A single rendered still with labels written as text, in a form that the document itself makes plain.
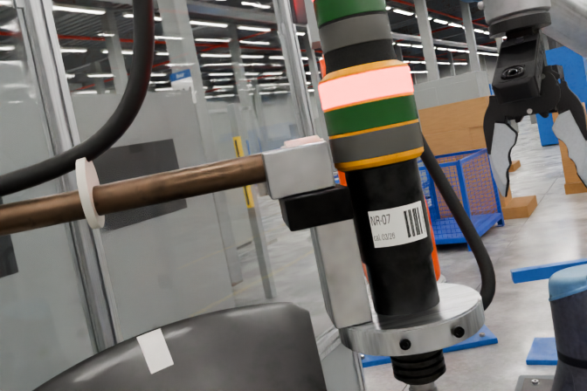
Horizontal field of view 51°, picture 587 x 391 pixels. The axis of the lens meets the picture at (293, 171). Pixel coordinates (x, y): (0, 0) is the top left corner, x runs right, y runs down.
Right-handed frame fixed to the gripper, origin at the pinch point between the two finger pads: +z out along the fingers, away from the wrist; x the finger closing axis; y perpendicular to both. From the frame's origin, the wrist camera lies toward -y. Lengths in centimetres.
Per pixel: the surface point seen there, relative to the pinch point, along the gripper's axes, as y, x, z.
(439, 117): 734, 223, -10
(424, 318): -52, -2, -2
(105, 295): -6, 70, 9
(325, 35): -51, 1, -15
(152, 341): -47, 20, 2
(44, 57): -9, 70, -31
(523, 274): 287, 61, 88
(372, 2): -51, -2, -16
